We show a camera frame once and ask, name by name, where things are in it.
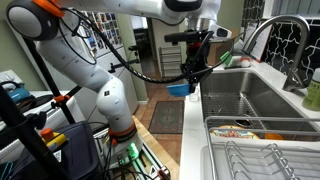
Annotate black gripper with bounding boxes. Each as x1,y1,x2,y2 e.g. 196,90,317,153
164,30,213,93

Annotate blue bowl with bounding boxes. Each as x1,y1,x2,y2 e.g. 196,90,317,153
167,84,194,97

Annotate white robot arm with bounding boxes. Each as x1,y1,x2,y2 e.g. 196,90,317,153
6,0,221,143

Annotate clear glass cup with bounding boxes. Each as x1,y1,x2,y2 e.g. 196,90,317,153
189,94,199,102

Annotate cardboard box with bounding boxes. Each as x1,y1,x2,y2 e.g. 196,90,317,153
207,33,237,66

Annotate green sponge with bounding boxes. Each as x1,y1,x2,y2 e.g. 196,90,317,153
220,51,232,66

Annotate stainless steel sink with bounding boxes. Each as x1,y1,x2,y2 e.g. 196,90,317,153
200,71,319,141

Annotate patterned floor rug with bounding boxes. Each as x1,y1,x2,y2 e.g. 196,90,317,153
148,100,184,134

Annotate white sponge holder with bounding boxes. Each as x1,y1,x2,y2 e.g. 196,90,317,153
225,56,251,69

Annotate colourful patterned plate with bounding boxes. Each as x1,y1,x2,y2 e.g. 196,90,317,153
210,125,258,139

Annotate white refrigerator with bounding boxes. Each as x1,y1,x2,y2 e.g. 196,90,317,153
4,11,140,125

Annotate silver kitchen faucet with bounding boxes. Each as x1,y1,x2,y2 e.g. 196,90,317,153
242,14,311,93

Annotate green soap bottle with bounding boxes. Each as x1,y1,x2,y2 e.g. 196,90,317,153
302,68,320,111

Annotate black tripod pole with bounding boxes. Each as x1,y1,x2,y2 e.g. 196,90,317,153
24,38,81,124

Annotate dark blue bin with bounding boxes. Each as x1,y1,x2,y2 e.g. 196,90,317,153
9,122,100,180

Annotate orange emergency stop button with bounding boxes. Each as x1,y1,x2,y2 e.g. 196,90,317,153
40,128,67,150

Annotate teal power tool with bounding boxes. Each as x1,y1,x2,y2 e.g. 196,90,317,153
1,81,35,113

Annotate metal wire shelf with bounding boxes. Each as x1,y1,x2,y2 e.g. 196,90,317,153
159,46,182,77

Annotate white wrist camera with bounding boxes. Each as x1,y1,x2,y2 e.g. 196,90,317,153
212,25,232,38

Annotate silver wire dish rack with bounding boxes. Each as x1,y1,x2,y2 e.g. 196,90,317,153
204,116,320,180

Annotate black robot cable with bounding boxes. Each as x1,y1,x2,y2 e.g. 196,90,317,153
58,8,224,84

